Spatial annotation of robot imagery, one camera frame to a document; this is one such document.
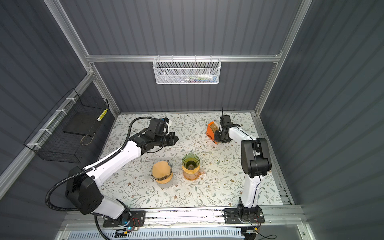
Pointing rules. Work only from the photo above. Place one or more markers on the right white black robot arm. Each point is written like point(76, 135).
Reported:
point(255, 160)

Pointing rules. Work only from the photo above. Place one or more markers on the orange coffee filter pack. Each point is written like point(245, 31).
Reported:
point(211, 130)

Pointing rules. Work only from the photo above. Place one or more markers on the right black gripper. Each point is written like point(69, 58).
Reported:
point(217, 137)

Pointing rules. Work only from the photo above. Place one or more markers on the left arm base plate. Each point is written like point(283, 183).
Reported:
point(127, 219)

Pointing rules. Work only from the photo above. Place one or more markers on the grey clear glass dripper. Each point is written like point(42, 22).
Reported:
point(165, 178)

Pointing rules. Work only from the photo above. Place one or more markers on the black flat pad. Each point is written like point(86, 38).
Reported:
point(82, 124)

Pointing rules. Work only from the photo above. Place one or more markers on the green glass dripper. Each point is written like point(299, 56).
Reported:
point(190, 161)

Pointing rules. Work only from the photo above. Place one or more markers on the items in white basket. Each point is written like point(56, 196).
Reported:
point(204, 78)

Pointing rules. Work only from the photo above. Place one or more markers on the white perforated vent strip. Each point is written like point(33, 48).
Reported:
point(179, 234)

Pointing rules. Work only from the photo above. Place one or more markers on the yellow marker pen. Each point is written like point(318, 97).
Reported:
point(101, 116)

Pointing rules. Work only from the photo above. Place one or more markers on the white wire mesh basket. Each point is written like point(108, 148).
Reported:
point(168, 71)

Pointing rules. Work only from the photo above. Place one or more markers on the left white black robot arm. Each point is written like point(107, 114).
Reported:
point(84, 192)

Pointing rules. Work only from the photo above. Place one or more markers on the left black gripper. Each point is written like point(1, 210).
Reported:
point(172, 140)

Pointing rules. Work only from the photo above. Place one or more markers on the black wire mesh basket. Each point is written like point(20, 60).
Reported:
point(71, 134)

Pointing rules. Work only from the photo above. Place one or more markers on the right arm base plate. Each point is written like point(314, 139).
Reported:
point(243, 216)

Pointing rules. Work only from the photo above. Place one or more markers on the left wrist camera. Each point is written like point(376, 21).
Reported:
point(159, 127)

